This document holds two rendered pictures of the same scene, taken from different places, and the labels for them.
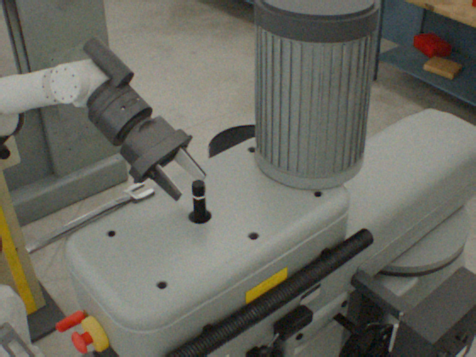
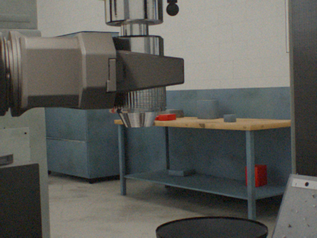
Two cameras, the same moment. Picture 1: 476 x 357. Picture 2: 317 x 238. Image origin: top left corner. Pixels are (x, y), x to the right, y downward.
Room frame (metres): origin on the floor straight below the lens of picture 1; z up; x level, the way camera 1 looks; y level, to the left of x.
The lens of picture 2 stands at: (0.29, 0.03, 1.23)
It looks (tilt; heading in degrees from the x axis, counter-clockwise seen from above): 3 degrees down; 2
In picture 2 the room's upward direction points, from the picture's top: 2 degrees counter-clockwise
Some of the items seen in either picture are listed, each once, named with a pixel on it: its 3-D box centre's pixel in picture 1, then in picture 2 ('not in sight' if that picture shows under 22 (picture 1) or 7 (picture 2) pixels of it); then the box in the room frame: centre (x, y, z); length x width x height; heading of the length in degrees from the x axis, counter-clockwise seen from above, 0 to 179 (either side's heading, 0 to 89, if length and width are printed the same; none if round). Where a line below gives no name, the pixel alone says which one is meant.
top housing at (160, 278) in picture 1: (209, 246); not in sight; (0.77, 0.05, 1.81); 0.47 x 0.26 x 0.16; 129
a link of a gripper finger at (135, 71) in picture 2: not in sight; (146, 71); (0.73, 0.05, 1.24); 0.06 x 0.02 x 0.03; 111
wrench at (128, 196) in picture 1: (88, 218); not in sight; (0.76, 0.25, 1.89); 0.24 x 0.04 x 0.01; 130
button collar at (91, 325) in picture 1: (94, 333); not in sight; (0.62, 0.24, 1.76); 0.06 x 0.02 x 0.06; 39
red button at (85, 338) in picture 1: (82, 340); not in sight; (0.61, 0.26, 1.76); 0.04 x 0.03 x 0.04; 39
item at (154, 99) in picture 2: not in sight; (137, 80); (0.76, 0.06, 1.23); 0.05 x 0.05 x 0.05
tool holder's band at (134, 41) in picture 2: not in sight; (135, 43); (0.76, 0.06, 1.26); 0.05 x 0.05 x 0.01
